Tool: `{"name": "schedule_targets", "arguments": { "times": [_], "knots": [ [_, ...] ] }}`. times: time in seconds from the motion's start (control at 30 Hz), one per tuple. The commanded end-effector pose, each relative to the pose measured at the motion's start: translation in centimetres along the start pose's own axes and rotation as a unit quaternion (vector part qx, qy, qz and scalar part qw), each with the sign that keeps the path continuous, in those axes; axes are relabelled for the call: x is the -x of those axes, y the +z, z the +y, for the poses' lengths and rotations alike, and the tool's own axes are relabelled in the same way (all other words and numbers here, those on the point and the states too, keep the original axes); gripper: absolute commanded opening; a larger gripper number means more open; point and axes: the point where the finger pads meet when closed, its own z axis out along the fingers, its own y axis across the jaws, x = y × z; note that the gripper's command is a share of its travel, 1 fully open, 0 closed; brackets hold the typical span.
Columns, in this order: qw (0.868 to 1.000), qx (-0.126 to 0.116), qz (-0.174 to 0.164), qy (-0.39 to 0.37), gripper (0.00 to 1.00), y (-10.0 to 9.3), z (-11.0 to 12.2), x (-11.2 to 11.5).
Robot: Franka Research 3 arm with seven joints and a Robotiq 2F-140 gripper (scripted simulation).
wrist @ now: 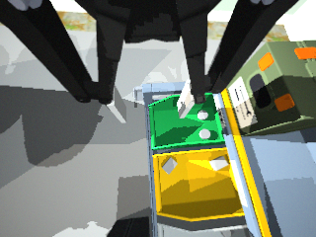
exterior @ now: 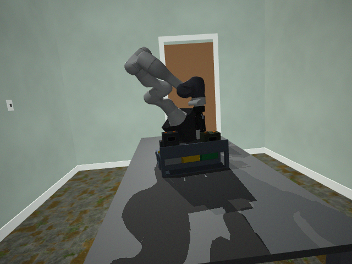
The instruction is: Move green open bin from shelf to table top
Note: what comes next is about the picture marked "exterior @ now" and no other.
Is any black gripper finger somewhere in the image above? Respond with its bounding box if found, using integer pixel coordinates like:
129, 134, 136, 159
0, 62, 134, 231
195, 114, 200, 139
197, 114, 206, 132

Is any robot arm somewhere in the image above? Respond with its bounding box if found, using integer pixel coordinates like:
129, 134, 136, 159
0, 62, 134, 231
124, 47, 206, 126

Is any green bin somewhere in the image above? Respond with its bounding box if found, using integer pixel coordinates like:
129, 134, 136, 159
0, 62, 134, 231
200, 152, 218, 161

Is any yellow open bin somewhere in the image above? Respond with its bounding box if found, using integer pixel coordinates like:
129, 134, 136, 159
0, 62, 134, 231
181, 155, 200, 163

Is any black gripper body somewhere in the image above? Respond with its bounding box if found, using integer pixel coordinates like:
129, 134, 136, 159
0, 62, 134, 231
193, 106, 205, 120

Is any grey open bin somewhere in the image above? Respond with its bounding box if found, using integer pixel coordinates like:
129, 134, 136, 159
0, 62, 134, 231
164, 157, 182, 166

